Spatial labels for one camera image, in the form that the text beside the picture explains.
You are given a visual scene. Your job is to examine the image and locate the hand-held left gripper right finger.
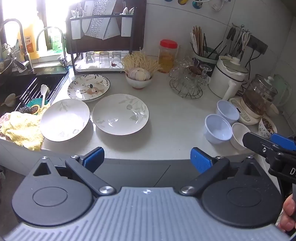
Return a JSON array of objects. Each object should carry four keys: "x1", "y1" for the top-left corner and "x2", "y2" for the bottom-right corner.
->
[{"x1": 179, "y1": 147, "x2": 263, "y2": 196}]

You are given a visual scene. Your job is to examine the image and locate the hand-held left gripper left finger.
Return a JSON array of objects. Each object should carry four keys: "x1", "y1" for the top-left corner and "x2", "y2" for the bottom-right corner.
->
[{"x1": 32, "y1": 147, "x2": 117, "y2": 197}]

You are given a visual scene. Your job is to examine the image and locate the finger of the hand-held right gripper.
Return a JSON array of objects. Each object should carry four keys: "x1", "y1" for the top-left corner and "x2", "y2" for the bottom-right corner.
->
[
  {"x1": 242, "y1": 131, "x2": 282, "y2": 163},
  {"x1": 270, "y1": 133, "x2": 296, "y2": 151}
]

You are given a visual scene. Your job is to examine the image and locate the plain white bowl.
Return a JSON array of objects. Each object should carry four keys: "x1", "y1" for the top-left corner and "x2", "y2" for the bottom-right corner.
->
[{"x1": 231, "y1": 122, "x2": 252, "y2": 151}]

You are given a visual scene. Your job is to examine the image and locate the light blue plastic bowl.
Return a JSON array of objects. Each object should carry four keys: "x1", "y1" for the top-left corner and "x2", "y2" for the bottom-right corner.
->
[
  {"x1": 203, "y1": 114, "x2": 233, "y2": 144},
  {"x1": 216, "y1": 100, "x2": 240, "y2": 122}
]

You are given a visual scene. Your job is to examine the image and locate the deer pattern plate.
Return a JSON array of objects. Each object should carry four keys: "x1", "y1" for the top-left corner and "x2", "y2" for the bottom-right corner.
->
[{"x1": 67, "y1": 75, "x2": 111, "y2": 102}]

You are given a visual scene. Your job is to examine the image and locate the person's right hand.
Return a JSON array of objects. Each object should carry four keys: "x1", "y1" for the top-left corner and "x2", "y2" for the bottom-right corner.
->
[{"x1": 277, "y1": 193, "x2": 296, "y2": 232}]

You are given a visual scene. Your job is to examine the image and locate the small floral bowl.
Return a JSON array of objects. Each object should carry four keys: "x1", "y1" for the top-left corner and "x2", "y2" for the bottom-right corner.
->
[{"x1": 258, "y1": 116, "x2": 278, "y2": 139}]

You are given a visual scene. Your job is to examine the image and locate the cream kettle heating base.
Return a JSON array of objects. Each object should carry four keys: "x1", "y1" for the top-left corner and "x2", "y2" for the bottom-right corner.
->
[{"x1": 228, "y1": 97, "x2": 263, "y2": 126}]

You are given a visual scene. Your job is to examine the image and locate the glass kettle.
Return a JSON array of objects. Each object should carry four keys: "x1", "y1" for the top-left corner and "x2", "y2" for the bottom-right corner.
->
[{"x1": 242, "y1": 74, "x2": 278, "y2": 116}]

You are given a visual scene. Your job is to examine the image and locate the white leaf print plate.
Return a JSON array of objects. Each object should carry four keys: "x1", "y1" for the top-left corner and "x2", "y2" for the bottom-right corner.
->
[
  {"x1": 92, "y1": 94, "x2": 149, "y2": 136},
  {"x1": 40, "y1": 99, "x2": 90, "y2": 142}
]

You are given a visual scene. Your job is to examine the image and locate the grey cabinet front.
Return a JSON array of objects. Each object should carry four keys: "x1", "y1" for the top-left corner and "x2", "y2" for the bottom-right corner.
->
[{"x1": 0, "y1": 137, "x2": 245, "y2": 189}]

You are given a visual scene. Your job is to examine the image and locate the pale green kettle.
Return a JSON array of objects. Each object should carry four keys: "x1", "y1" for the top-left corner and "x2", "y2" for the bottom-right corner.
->
[{"x1": 269, "y1": 74, "x2": 292, "y2": 108}]

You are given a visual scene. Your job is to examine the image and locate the white electric pot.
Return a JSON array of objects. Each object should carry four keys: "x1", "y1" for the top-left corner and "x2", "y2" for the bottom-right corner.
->
[{"x1": 208, "y1": 54, "x2": 250, "y2": 100}]

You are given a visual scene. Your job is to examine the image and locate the teal scrubber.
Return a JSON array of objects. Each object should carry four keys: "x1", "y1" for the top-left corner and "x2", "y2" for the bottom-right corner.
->
[{"x1": 29, "y1": 98, "x2": 50, "y2": 115}]

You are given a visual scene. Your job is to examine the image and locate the yellow cloth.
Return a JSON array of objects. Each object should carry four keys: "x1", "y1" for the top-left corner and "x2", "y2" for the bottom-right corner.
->
[{"x1": 1, "y1": 104, "x2": 50, "y2": 151}]

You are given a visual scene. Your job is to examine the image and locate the white spoon in sink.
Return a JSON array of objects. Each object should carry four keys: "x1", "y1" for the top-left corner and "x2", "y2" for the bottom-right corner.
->
[{"x1": 40, "y1": 84, "x2": 49, "y2": 108}]

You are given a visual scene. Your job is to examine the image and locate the cluster of clear glass cups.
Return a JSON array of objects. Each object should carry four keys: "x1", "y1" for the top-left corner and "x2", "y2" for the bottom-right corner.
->
[{"x1": 169, "y1": 56, "x2": 213, "y2": 93}]

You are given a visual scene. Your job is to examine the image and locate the white bowl with red base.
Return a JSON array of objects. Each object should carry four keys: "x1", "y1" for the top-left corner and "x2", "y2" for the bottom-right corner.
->
[{"x1": 125, "y1": 73, "x2": 154, "y2": 90}]

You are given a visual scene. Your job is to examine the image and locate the brown dish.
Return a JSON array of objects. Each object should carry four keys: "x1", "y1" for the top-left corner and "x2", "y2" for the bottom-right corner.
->
[{"x1": 188, "y1": 65, "x2": 201, "y2": 76}]

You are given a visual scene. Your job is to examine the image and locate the white drip tray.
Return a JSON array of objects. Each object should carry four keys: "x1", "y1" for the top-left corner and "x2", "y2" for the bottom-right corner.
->
[{"x1": 76, "y1": 61, "x2": 125, "y2": 73}]

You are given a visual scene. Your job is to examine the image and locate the black sink drain rack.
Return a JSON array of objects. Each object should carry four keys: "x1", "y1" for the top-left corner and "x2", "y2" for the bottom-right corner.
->
[{"x1": 15, "y1": 75, "x2": 66, "y2": 108}]

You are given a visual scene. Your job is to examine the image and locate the white green chopstick holder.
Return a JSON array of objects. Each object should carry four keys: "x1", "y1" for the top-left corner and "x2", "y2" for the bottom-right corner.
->
[{"x1": 191, "y1": 45, "x2": 220, "y2": 78}]

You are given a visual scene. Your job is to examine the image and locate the garlic bulbs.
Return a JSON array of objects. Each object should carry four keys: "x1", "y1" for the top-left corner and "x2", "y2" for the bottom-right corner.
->
[{"x1": 128, "y1": 67, "x2": 151, "y2": 81}]

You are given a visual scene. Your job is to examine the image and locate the black dish rack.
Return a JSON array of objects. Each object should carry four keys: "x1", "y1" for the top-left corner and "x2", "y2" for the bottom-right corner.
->
[{"x1": 65, "y1": 10, "x2": 136, "y2": 73}]

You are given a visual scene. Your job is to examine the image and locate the pink cloth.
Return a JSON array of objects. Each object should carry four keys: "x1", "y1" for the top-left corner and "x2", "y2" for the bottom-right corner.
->
[{"x1": 0, "y1": 113, "x2": 10, "y2": 139}]

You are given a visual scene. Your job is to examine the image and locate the kitchen scissors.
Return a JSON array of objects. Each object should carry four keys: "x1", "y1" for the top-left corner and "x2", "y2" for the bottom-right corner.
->
[{"x1": 240, "y1": 31, "x2": 251, "y2": 50}]

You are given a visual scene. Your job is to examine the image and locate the clear glass tumbler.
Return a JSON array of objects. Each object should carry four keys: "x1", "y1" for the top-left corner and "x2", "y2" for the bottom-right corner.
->
[
  {"x1": 99, "y1": 51, "x2": 110, "y2": 68},
  {"x1": 112, "y1": 51, "x2": 122, "y2": 68},
  {"x1": 85, "y1": 51, "x2": 96, "y2": 65}
]

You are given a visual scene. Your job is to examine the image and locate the hanging kitchen utensils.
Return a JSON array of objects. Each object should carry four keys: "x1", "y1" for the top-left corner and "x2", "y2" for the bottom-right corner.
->
[{"x1": 217, "y1": 23, "x2": 251, "y2": 61}]

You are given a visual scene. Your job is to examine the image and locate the chrome arched faucet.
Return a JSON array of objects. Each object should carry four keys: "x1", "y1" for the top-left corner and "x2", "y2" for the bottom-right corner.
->
[{"x1": 36, "y1": 26, "x2": 70, "y2": 69}]

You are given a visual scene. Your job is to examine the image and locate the bundle of dry noodles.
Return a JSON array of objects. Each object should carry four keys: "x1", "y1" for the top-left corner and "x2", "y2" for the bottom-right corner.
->
[{"x1": 121, "y1": 47, "x2": 162, "y2": 76}]

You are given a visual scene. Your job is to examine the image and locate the black sink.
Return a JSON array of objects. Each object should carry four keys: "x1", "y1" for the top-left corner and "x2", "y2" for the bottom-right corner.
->
[{"x1": 0, "y1": 70, "x2": 70, "y2": 114}]

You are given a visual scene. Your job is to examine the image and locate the green label bottle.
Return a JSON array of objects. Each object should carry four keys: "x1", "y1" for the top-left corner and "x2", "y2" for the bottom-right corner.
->
[{"x1": 50, "y1": 27, "x2": 63, "y2": 52}]

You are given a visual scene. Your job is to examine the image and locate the steel pot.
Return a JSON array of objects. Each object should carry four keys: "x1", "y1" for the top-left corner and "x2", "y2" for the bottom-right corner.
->
[{"x1": 0, "y1": 58, "x2": 14, "y2": 76}]

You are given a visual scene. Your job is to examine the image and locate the orange detergent bottle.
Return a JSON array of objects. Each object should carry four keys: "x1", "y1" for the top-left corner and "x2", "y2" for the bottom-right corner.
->
[{"x1": 17, "y1": 21, "x2": 41, "y2": 59}]

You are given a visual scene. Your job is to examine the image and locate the white utensil holder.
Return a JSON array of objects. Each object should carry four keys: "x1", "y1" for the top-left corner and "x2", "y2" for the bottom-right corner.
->
[
  {"x1": 70, "y1": 17, "x2": 82, "y2": 40},
  {"x1": 120, "y1": 14, "x2": 134, "y2": 37}
]

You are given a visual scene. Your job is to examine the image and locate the dark tall faucet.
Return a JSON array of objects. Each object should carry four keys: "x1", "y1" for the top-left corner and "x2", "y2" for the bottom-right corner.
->
[{"x1": 0, "y1": 19, "x2": 35, "y2": 73}]

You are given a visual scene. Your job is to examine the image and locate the white silver patterned board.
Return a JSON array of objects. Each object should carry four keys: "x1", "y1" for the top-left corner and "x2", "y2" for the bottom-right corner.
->
[{"x1": 82, "y1": 0, "x2": 121, "y2": 40}]

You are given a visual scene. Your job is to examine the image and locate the dark wooden cutting board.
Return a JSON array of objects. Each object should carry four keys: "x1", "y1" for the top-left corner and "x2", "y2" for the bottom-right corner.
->
[{"x1": 66, "y1": 0, "x2": 147, "y2": 54}]

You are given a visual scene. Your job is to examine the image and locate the metal wire cup rack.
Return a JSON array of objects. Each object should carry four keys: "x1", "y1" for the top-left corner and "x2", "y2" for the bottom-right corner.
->
[{"x1": 169, "y1": 79, "x2": 203, "y2": 99}]

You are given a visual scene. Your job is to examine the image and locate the black wall socket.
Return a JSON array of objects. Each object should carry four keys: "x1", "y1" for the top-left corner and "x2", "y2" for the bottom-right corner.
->
[{"x1": 247, "y1": 35, "x2": 269, "y2": 55}]

